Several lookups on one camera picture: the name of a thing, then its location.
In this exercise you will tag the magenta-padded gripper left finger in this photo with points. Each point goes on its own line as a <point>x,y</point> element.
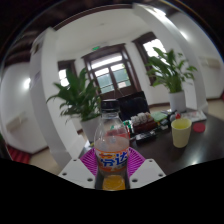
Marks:
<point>78,171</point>

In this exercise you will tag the black flat device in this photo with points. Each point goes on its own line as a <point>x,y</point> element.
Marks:
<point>146,137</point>

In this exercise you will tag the flat round red coaster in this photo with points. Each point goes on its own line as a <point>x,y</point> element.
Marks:
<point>199,127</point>

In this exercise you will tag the black chair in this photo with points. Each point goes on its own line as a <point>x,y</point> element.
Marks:
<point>133,105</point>

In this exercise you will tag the potted plant in white pot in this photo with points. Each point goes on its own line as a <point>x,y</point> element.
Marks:
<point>171,71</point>
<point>80,98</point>

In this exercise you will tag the clear orange soda bottle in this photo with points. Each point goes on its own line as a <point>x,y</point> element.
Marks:
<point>111,146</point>

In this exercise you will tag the white wall radiator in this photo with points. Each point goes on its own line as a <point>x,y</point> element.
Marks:
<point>210,62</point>
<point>16,122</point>

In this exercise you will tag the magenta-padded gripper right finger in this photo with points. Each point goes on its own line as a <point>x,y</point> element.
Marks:
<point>146,171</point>

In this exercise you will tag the green exit sign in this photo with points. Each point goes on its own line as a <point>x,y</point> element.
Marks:
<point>96,48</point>

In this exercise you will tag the green packet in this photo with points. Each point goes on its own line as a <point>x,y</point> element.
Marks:
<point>159,116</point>

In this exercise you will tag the printed magazine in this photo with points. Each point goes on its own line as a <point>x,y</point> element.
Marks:
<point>195,115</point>

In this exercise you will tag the dark wooden double door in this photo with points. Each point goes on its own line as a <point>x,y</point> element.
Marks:
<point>111,75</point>

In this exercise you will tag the red carpeted staircase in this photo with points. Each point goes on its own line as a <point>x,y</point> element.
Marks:
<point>18,155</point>

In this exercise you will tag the pale yellow cup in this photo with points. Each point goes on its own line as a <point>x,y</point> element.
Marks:
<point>181,135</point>

